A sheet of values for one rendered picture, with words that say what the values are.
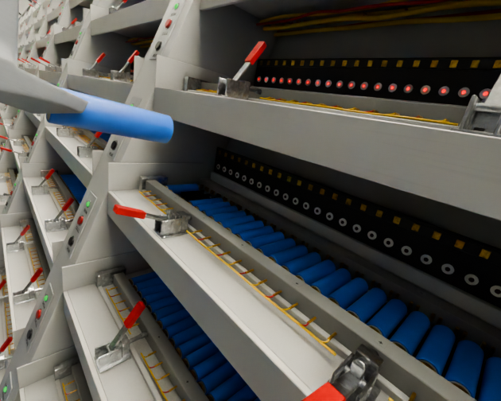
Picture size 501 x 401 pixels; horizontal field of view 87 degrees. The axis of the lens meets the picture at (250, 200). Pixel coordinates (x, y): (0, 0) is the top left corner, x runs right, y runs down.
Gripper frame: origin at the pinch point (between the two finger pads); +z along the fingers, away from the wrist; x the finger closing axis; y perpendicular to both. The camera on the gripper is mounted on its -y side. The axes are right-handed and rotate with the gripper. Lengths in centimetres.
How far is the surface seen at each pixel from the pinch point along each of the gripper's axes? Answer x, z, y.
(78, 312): 23.6, 17.0, -30.4
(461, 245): -15.0, 31.8, 4.3
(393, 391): -16.1, 21.1, -8.1
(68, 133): 82, 19, -10
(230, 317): -4.1, 16.5, -10.7
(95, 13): 101, 17, 30
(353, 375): -14.0, 17.8, -7.7
